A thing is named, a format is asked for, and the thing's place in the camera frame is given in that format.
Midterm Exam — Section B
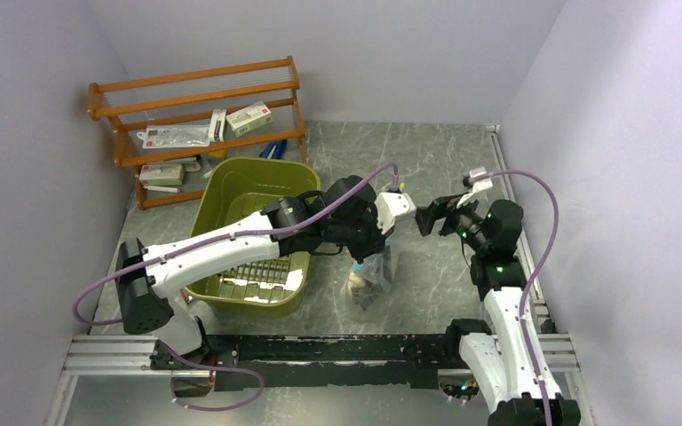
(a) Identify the white green box on shelf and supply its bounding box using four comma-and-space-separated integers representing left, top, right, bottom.
226, 102, 273, 137

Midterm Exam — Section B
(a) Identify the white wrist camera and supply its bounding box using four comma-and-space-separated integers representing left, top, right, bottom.
374, 192, 416, 235
456, 167, 494, 209

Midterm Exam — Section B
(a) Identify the clear blister pack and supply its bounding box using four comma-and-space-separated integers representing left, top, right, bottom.
137, 125, 210, 150

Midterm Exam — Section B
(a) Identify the olive green plastic bin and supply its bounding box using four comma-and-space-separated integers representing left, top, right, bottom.
183, 156, 322, 320

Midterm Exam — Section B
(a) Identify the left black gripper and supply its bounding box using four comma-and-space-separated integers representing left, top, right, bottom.
328, 205, 397, 265

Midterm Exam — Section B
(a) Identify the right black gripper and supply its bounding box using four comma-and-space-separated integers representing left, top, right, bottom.
416, 188, 489, 253

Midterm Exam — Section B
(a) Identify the orange wooden shelf rack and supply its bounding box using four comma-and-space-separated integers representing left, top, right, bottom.
87, 56, 308, 209

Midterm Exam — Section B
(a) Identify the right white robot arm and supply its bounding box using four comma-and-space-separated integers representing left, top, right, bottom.
416, 196, 582, 425

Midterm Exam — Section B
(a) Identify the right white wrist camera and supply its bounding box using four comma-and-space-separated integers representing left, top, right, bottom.
456, 167, 494, 209

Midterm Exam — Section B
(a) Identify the small white upright box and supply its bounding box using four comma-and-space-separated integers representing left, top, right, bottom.
208, 109, 227, 144

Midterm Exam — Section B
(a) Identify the aluminium frame rail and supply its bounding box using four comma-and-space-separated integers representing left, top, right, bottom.
63, 335, 156, 376

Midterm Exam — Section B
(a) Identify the white box lower shelf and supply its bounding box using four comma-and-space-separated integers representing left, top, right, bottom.
139, 163, 185, 185

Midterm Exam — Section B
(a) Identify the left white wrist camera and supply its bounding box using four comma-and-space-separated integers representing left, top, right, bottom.
374, 192, 416, 235

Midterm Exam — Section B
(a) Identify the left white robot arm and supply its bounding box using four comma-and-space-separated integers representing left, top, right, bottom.
114, 175, 413, 369

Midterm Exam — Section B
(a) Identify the clear zip top bag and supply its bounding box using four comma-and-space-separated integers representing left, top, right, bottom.
346, 236, 400, 311

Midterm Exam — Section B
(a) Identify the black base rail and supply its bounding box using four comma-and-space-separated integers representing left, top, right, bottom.
149, 334, 496, 392

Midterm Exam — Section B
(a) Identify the blue stapler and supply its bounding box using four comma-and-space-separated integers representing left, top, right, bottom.
259, 139, 288, 160

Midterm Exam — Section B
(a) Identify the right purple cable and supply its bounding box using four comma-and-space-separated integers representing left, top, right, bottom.
481, 169, 559, 426

